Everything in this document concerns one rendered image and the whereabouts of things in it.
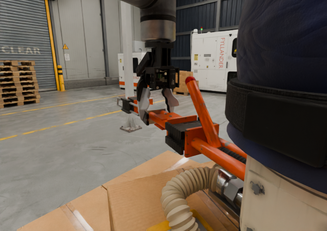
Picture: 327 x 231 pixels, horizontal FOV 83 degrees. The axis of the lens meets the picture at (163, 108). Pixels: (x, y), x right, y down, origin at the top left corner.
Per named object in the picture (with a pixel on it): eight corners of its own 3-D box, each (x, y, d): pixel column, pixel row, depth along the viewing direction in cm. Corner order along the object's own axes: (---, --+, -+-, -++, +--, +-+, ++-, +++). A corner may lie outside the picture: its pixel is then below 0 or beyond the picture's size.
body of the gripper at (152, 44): (153, 92, 45) (152, 40, 42) (141, 88, 52) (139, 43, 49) (180, 90, 48) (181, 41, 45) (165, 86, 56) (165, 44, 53)
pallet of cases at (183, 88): (199, 93, 779) (200, 71, 757) (186, 96, 703) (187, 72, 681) (176, 90, 854) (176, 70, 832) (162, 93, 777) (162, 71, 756)
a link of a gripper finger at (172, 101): (178, 120, 52) (168, 91, 49) (168, 115, 57) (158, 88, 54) (187, 115, 53) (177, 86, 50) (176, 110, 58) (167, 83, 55)
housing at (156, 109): (166, 121, 59) (166, 108, 58) (147, 125, 56) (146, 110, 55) (157, 116, 65) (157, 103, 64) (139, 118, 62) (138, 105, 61)
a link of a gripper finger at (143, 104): (138, 122, 47) (150, 88, 46) (131, 116, 52) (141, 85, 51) (149, 125, 48) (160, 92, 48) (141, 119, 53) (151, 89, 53)
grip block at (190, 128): (220, 149, 40) (222, 123, 39) (182, 159, 36) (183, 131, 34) (197, 135, 47) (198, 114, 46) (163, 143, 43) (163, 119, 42)
